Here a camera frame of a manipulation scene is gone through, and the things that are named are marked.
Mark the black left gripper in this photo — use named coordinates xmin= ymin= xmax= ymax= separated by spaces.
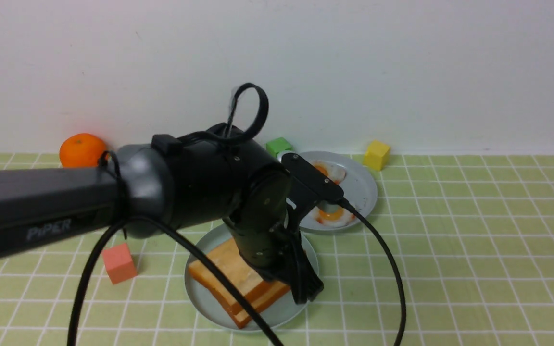
xmin=223 ymin=192 xmax=325 ymax=305

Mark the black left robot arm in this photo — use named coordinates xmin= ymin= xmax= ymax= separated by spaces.
xmin=0 ymin=123 xmax=324 ymax=304

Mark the front fried egg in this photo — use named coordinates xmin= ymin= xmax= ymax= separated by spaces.
xmin=308 ymin=205 xmax=356 ymax=228

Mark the fried egg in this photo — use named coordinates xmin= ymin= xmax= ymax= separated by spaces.
xmin=310 ymin=160 xmax=347 ymax=185
xmin=308 ymin=205 xmax=356 ymax=228

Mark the teal front plate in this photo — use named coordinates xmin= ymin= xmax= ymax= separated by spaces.
xmin=183 ymin=224 xmax=308 ymax=334

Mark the grey egg plate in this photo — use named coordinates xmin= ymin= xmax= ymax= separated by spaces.
xmin=295 ymin=151 xmax=378 ymax=234

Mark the back fried egg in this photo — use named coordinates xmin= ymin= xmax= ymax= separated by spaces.
xmin=310 ymin=160 xmax=347 ymax=185

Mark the green cube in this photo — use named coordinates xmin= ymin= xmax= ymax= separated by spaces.
xmin=264 ymin=137 xmax=294 ymax=158

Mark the yellow cube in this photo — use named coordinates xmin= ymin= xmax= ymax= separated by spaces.
xmin=363 ymin=140 xmax=391 ymax=171

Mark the green checkered tablecloth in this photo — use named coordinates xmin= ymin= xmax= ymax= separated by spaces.
xmin=0 ymin=155 xmax=554 ymax=346

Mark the salmon red cube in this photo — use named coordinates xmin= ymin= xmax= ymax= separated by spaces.
xmin=101 ymin=243 xmax=138 ymax=285

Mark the orange tangerine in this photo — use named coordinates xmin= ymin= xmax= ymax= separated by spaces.
xmin=59 ymin=133 xmax=107 ymax=167

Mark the black camera cable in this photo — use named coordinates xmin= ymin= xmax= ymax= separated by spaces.
xmin=68 ymin=83 xmax=407 ymax=346

